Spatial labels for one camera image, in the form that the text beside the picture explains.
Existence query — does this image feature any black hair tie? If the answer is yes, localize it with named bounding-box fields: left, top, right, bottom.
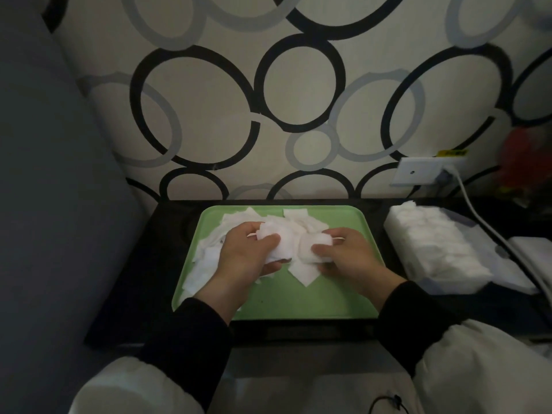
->
left=369, top=394, right=408, bottom=414

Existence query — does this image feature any person's right hand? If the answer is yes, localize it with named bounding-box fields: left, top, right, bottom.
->
left=311, top=227, right=408, bottom=313

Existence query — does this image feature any grey upholstered sofa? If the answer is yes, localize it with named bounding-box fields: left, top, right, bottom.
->
left=0, top=0, right=147, bottom=414

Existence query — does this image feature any person's right forearm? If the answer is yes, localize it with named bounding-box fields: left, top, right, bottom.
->
left=375, top=281, right=552, bottom=414

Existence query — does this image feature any red decoration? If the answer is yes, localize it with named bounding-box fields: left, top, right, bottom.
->
left=498, top=126, right=552, bottom=197

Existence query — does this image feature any white power bank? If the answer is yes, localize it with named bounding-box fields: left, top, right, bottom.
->
left=508, top=236, right=552, bottom=289

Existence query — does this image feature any clear plastic box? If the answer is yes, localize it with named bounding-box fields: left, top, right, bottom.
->
left=382, top=202, right=495, bottom=296

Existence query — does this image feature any green plastic tray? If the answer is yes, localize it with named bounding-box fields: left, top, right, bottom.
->
left=171, top=205, right=387, bottom=322

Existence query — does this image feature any white charger cable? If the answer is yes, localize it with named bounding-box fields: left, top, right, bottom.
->
left=444, top=166, right=552, bottom=311

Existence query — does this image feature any pile of white cotton pads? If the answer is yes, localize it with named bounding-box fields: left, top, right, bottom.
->
left=179, top=206, right=327, bottom=305

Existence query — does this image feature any person's left forearm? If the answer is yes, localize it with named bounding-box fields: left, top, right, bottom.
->
left=68, top=297, right=233, bottom=414

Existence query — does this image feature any person's left hand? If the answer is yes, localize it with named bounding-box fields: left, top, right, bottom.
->
left=193, top=221, right=282, bottom=326

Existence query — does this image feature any white wall socket plate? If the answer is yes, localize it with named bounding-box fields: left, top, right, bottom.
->
left=390, top=157, right=466, bottom=187

